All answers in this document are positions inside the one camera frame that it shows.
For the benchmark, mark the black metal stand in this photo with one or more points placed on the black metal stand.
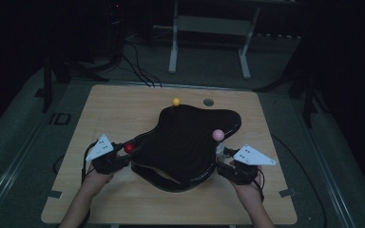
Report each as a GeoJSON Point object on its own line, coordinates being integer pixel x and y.
{"type": "Point", "coordinates": [309, 104]}
{"type": "Point", "coordinates": [47, 85]}

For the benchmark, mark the red ball knob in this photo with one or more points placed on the red ball knob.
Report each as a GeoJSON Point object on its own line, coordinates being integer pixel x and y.
{"type": "Point", "coordinates": [129, 147]}

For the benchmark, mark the grey round table hole cap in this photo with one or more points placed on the grey round table hole cap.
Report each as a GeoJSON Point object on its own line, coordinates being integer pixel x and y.
{"type": "Point", "coordinates": [208, 102]}

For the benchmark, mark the white metal stand frame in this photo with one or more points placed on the white metal stand frame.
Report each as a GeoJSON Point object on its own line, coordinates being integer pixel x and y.
{"type": "Point", "coordinates": [214, 25]}

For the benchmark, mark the person's left hand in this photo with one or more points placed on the person's left hand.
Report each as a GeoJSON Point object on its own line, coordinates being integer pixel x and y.
{"type": "Point", "coordinates": [96, 182]}

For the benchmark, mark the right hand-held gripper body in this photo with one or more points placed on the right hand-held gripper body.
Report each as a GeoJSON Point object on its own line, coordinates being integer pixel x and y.
{"type": "Point", "coordinates": [244, 171]}

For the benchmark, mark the grey tape piece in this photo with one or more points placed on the grey tape piece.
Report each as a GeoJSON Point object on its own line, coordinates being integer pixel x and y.
{"type": "Point", "coordinates": [287, 192]}
{"type": "Point", "coordinates": [54, 194]}

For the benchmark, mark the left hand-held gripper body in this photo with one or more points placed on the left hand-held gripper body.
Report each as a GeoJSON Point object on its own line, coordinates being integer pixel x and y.
{"type": "Point", "coordinates": [106, 160]}

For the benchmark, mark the person's right hand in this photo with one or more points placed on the person's right hand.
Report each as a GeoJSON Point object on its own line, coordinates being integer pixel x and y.
{"type": "Point", "coordinates": [250, 193]}

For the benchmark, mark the yellow ball knob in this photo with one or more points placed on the yellow ball knob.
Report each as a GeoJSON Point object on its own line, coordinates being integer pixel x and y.
{"type": "Point", "coordinates": [176, 101]}

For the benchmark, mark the black wavy ridged tray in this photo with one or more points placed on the black wavy ridged tray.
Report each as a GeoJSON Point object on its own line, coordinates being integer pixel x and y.
{"type": "Point", "coordinates": [187, 142]}

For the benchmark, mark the pink ball knob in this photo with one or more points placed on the pink ball knob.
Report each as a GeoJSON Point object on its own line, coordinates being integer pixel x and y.
{"type": "Point", "coordinates": [218, 135]}

